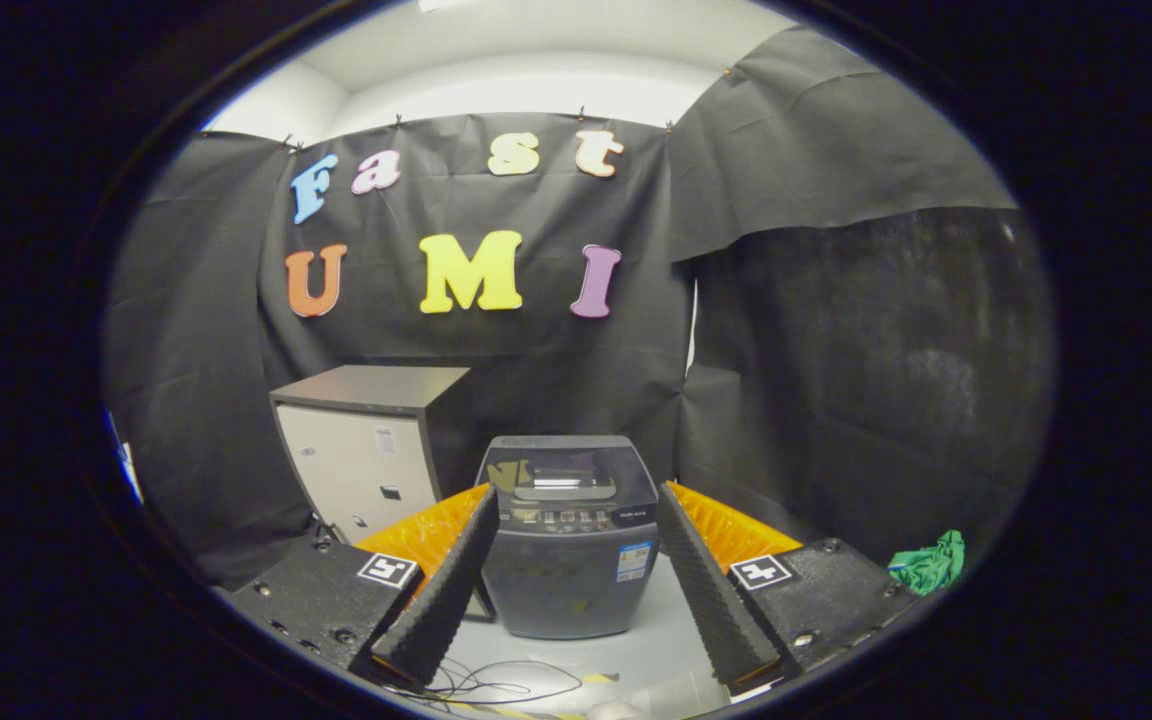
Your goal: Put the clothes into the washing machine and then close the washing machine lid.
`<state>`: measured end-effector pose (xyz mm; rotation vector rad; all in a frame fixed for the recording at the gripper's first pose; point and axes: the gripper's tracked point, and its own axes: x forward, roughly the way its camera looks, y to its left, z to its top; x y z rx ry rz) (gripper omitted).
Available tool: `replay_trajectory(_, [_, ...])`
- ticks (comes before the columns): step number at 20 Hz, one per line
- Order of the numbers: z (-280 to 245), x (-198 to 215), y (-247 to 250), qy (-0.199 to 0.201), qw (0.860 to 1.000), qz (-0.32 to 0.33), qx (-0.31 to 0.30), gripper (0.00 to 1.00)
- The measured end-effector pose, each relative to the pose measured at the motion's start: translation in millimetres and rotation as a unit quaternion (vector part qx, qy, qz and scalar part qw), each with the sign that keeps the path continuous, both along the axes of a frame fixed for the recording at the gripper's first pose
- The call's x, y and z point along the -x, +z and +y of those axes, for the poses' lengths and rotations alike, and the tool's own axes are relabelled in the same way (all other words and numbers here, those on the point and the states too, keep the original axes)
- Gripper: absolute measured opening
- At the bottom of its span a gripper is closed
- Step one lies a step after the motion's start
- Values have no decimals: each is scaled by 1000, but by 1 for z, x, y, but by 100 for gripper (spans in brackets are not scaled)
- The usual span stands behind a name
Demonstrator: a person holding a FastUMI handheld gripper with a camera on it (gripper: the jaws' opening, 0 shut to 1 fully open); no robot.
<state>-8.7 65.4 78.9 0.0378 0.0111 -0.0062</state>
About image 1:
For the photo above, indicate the dark washing machine lid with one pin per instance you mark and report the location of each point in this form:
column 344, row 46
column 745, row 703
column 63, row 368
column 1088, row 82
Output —
column 566, row 465

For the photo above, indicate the black backdrop cloth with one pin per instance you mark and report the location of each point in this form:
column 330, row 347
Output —
column 836, row 380

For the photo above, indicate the grey cabinet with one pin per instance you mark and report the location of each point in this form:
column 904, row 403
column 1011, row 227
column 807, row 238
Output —
column 356, row 465

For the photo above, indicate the blue and white object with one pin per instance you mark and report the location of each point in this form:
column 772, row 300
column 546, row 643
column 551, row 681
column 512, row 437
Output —
column 126, row 460

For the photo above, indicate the green cloth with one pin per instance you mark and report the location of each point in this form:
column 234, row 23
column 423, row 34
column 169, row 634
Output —
column 931, row 567

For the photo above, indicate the grey washing machine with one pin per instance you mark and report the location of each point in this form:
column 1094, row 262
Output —
column 566, row 585

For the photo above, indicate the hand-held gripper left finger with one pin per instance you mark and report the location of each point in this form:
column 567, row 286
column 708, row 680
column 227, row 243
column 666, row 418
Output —
column 446, row 595

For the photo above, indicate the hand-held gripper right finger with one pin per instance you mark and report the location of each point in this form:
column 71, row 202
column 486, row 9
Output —
column 711, row 595

